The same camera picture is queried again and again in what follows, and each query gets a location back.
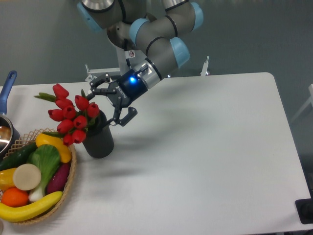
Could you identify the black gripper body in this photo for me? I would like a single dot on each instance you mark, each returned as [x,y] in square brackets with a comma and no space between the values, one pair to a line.
[128,88]

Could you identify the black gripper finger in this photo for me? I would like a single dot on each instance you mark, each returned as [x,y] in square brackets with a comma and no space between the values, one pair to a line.
[94,87]
[117,120]

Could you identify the red tulip bouquet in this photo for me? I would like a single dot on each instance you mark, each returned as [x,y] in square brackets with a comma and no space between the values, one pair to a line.
[75,119]

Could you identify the dark grey ribbed vase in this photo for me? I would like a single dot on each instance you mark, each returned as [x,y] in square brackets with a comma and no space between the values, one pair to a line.
[99,141]

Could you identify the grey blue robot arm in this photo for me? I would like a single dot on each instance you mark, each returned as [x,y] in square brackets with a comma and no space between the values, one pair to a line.
[102,14]

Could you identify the woven wicker basket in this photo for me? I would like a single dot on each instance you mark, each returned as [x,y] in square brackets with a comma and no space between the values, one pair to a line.
[28,139]

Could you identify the green bok choy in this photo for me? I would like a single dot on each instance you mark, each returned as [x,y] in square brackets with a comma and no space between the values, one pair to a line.
[47,159]

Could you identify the green cucumber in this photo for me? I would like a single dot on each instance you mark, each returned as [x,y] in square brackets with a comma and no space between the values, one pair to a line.
[18,157]

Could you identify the purple sweet potato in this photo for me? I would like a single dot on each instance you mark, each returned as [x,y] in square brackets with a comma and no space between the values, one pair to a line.
[59,180]

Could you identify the beige round disc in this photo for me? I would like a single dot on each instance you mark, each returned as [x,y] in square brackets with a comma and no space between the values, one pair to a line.
[26,177]

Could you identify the yellow pepper left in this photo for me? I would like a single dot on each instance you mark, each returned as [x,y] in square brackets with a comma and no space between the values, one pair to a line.
[6,179]

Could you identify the orange fruit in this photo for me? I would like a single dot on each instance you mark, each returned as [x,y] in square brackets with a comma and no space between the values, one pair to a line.
[14,197]

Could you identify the long yellow banana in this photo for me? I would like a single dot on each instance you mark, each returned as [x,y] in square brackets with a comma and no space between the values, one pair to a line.
[30,211]

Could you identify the black device table corner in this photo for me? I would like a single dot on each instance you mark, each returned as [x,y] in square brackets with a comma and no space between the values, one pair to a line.
[305,210]

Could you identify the blue handled steel pot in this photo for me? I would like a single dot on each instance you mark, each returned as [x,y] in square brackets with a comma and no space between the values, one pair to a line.
[8,133]

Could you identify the white frame right edge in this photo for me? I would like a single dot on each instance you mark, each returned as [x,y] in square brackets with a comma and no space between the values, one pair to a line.
[305,108]

